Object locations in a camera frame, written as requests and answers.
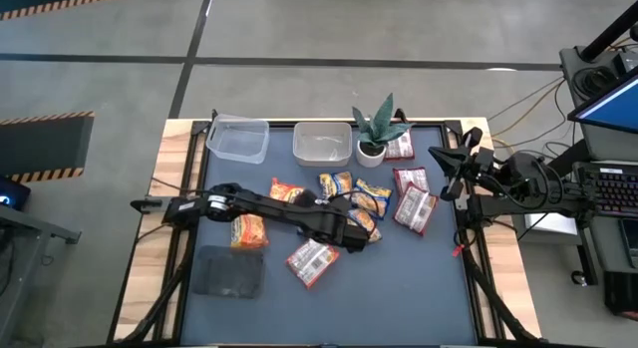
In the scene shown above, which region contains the snake plant in white pot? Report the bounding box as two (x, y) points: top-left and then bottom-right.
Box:
(351, 92), (416, 170)

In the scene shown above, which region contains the black diagonal stand beam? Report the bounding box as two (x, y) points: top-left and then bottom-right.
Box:
(547, 140), (590, 177)

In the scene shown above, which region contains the white SA3 label sheet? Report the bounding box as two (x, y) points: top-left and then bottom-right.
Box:
(521, 211), (579, 238)

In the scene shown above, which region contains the grey equipment cart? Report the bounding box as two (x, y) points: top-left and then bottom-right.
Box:
(558, 46), (638, 269)

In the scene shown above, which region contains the black table frame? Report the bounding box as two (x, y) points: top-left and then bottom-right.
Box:
(114, 108), (542, 347)

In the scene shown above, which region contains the yellow floor cable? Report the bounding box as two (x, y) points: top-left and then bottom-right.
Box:
(486, 76), (569, 151)

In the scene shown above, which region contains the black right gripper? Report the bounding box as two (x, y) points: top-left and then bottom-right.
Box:
(429, 127), (504, 202)

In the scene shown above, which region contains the black computer with blue light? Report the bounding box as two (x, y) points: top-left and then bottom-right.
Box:
(0, 174), (32, 212)

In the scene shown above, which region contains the black pole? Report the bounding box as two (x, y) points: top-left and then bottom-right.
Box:
(579, 1), (638, 64)

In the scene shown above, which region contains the clear plastic bin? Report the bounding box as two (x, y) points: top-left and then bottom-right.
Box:
(204, 113), (271, 166)

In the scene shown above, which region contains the grey metal desk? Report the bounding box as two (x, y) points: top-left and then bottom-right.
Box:
(0, 202), (83, 347)

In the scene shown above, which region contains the white plastic bin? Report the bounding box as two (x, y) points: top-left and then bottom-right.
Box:
(292, 121), (354, 169)

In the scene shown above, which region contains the backlit black keyboard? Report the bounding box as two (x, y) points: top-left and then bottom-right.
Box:
(577, 162), (638, 218)

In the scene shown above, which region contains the dark grey plastic bin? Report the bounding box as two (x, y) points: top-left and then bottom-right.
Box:
(190, 244), (266, 300)

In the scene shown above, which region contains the black computer tower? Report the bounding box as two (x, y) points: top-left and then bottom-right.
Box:
(603, 270), (638, 320)

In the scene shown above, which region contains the black tablet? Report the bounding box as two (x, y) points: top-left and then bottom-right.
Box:
(619, 216), (638, 269)

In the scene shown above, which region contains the red beef ramen pack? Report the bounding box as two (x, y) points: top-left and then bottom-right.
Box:
(284, 237), (342, 290)
(392, 167), (431, 195)
(392, 182), (441, 237)
(386, 130), (417, 162)

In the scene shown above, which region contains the coiled black cable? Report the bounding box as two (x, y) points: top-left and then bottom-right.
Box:
(571, 66), (620, 99)

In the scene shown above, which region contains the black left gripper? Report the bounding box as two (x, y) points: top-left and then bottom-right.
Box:
(301, 188), (371, 253)

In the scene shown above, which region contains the monitor with blue screen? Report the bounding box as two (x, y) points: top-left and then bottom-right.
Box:
(567, 68), (638, 136)

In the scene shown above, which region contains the orange chicken ramen pack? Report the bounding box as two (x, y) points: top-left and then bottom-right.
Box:
(268, 176), (307, 204)
(229, 213), (271, 251)

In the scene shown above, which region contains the blue soy sauce ramen pack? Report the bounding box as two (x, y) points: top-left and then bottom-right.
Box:
(351, 177), (394, 220)
(345, 207), (384, 244)
(318, 171), (355, 200)

